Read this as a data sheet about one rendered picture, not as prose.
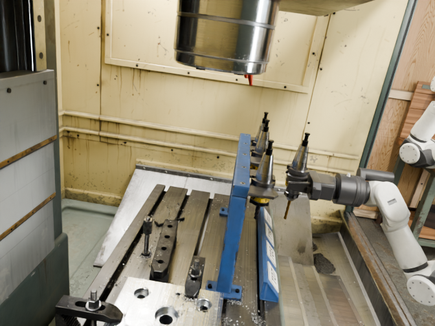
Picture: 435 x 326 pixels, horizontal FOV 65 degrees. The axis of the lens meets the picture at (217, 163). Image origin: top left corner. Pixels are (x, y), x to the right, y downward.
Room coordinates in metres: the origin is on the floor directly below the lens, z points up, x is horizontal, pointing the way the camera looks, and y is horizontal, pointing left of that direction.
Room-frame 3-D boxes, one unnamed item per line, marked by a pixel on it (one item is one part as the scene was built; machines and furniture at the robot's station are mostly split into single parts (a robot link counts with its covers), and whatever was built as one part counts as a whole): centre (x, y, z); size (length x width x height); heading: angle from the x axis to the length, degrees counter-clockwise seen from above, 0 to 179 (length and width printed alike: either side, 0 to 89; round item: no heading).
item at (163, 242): (0.85, 0.12, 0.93); 0.26 x 0.05 x 0.06; 2
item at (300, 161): (0.91, -0.23, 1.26); 0.04 x 0.04 x 0.07
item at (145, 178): (1.24, -0.02, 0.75); 0.89 x 0.70 x 0.26; 87
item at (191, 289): (0.68, 0.02, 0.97); 0.13 x 0.03 x 0.15; 177
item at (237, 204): (0.75, -0.06, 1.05); 0.10 x 0.05 x 0.30; 87
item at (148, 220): (0.87, 0.18, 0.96); 0.03 x 0.03 x 0.13
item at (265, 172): (0.81, -0.12, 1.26); 0.04 x 0.04 x 0.07
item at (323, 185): (0.91, -0.33, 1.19); 0.13 x 0.12 x 0.10; 177
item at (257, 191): (0.75, -0.12, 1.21); 0.07 x 0.05 x 0.01; 87
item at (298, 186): (0.88, -0.23, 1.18); 0.06 x 0.02 x 0.03; 87
